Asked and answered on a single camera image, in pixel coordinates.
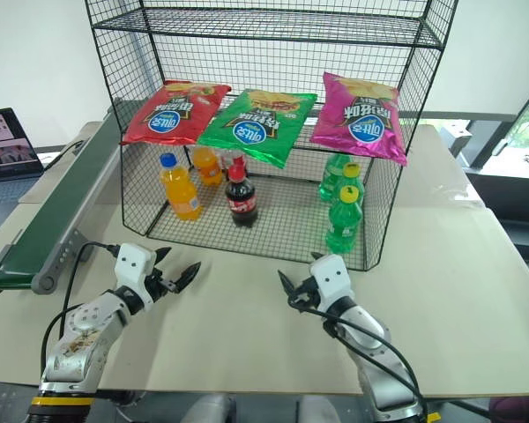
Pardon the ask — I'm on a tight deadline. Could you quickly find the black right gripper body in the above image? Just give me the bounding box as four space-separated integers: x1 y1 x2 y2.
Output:
288 275 322 312

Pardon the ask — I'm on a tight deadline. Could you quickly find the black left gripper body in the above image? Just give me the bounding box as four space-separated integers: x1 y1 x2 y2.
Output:
145 265 180 301

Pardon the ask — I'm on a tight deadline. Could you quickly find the green soda bottle yellow cap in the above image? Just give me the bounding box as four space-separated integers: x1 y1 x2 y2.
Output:
332 161 366 208
325 184 366 256

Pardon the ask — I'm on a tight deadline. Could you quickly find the orange soda bottle blue cap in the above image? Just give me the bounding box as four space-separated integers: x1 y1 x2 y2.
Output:
158 152 204 221

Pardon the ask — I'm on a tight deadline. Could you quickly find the cola bottle red cap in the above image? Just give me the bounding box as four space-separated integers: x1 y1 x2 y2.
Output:
221 148 249 177
224 159 259 228

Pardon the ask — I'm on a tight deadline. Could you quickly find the grey rounded shape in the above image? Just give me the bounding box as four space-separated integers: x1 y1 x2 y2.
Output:
188 393 233 423

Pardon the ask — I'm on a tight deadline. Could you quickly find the red potato chips bag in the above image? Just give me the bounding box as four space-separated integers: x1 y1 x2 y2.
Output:
120 80 233 146

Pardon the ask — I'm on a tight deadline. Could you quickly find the green potato chips bag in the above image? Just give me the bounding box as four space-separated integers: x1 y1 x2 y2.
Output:
197 88 318 169

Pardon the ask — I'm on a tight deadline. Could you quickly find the magenta potato chips bag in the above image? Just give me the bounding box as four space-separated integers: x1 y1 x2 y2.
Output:
309 71 409 167

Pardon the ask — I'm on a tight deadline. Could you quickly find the open grey laptop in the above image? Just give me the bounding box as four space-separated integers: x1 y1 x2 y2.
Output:
0 108 46 233

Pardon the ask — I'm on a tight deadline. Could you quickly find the dark background desk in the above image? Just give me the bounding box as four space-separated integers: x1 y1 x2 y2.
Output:
465 169 529 265

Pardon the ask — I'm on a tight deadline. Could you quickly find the dark purple round object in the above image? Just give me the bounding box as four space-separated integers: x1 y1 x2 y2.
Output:
488 396 529 423

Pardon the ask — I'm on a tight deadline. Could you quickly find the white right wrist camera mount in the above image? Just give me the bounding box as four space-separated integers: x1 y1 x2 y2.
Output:
308 254 352 309

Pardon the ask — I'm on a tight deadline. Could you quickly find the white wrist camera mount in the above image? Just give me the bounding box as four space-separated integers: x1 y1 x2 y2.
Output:
114 241 158 306
308 254 352 309

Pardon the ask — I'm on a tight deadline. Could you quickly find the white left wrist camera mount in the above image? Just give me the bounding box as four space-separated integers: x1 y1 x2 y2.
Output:
114 241 158 306

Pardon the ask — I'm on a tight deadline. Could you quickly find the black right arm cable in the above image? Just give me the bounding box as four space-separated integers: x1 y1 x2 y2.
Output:
290 302 425 409

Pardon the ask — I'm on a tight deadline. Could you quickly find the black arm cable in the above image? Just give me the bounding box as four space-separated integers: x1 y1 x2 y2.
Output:
290 302 425 409
40 241 121 380

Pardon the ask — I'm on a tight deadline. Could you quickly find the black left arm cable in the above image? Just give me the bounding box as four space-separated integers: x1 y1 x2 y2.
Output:
40 241 121 380

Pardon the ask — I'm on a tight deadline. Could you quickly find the green conveyor belt grey frame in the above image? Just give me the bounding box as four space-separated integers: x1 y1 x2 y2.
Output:
0 100 129 297

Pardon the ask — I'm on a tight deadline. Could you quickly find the black wire mesh rack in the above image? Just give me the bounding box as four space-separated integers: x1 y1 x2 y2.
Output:
84 0 459 272

